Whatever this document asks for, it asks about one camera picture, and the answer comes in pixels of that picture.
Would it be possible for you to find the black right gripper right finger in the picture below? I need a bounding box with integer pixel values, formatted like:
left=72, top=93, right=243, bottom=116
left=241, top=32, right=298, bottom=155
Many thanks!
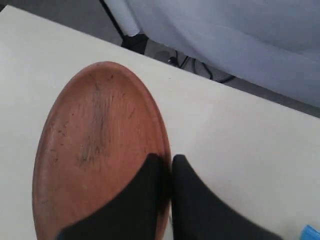
left=171, top=154, right=280, bottom=240

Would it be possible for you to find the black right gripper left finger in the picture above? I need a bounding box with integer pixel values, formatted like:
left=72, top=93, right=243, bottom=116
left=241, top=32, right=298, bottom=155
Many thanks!
left=57, top=153, right=164, bottom=240

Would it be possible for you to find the brown round plate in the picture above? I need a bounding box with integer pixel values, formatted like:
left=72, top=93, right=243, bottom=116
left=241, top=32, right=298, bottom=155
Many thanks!
left=32, top=61, right=171, bottom=240

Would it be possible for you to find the blue snack packet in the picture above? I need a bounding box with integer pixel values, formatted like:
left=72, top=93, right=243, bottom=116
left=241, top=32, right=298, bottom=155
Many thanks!
left=299, top=225, right=320, bottom=240

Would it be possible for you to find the grey backdrop curtain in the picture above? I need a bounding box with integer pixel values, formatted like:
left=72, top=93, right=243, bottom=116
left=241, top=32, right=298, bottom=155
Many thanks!
left=127, top=0, right=320, bottom=106

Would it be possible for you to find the white pole with black base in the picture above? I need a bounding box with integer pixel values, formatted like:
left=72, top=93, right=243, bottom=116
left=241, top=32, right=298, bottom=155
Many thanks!
left=99, top=0, right=149, bottom=55

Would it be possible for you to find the black floor cable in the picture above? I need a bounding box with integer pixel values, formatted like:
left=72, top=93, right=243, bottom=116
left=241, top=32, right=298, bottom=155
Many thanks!
left=167, top=49, right=237, bottom=83

